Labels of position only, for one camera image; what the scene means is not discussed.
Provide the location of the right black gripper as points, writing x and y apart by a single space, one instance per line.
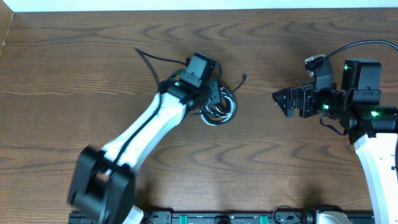
306 93

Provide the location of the cardboard box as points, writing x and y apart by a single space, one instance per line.
6 18

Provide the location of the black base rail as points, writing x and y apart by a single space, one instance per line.
281 215

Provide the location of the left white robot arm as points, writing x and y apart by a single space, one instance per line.
103 183

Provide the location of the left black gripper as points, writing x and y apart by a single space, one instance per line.
214 94

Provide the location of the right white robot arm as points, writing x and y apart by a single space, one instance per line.
370 126

